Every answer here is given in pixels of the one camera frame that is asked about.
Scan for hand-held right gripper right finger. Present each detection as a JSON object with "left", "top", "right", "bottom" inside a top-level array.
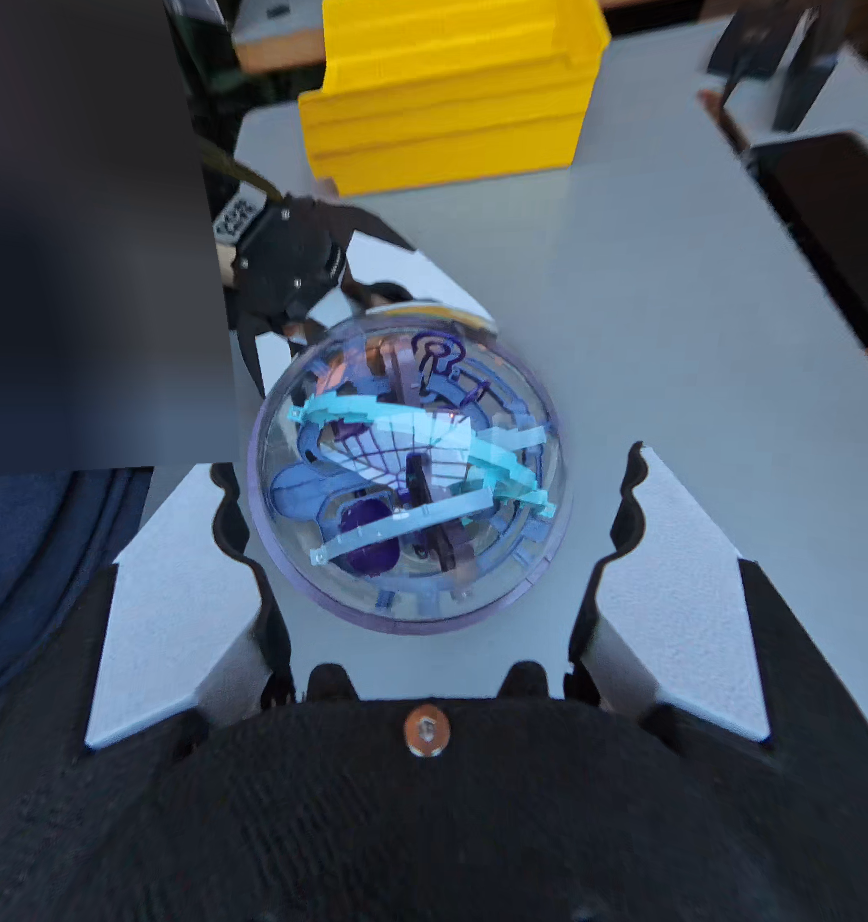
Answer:
[{"left": 563, "top": 441, "right": 773, "bottom": 744}]

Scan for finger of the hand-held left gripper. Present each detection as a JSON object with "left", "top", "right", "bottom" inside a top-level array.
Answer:
[
  {"left": 343, "top": 234, "right": 500, "bottom": 336},
  {"left": 250, "top": 328, "right": 312, "bottom": 399}
]

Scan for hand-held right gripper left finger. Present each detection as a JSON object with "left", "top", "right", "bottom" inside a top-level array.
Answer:
[{"left": 84, "top": 463, "right": 298, "bottom": 752}]

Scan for clear plastic maze ball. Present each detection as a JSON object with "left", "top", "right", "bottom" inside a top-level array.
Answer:
[{"left": 245, "top": 301, "right": 573, "bottom": 636}]

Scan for black chair seat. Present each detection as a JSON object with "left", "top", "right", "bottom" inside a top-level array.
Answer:
[{"left": 0, "top": 468, "right": 155, "bottom": 721}]

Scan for person's blue jeans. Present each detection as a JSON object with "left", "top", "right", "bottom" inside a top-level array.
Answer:
[{"left": 0, "top": 472, "right": 74, "bottom": 635}]

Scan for yellow plastic bin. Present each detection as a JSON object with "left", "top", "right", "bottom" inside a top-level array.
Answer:
[{"left": 297, "top": 0, "right": 613, "bottom": 197}]

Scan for black angular object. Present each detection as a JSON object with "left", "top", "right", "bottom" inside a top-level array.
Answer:
[{"left": 706, "top": 0, "right": 863, "bottom": 138}]

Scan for olive strap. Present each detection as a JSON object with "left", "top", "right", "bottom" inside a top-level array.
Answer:
[{"left": 196, "top": 137, "right": 287, "bottom": 206}]

